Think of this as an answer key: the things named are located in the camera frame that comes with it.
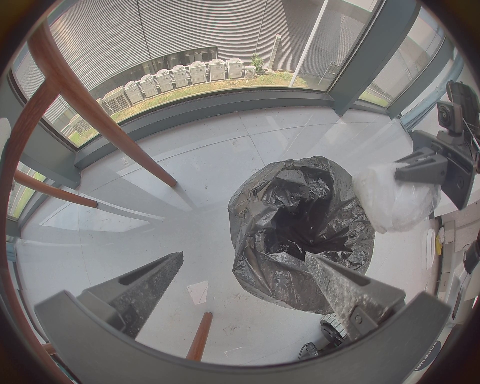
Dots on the wooden chair with white cushions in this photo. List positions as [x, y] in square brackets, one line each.
[112, 127]

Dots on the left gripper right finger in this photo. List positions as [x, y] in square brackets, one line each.
[348, 296]

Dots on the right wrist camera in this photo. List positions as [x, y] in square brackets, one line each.
[452, 116]

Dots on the black plastic bag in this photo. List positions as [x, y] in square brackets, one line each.
[300, 225]

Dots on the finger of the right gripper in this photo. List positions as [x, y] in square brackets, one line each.
[431, 170]

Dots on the white plastic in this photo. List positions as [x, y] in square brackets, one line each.
[397, 202]

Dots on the window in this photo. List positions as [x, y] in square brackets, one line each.
[225, 37]

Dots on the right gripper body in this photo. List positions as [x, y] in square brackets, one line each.
[459, 176]

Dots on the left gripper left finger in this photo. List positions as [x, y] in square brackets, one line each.
[142, 292]

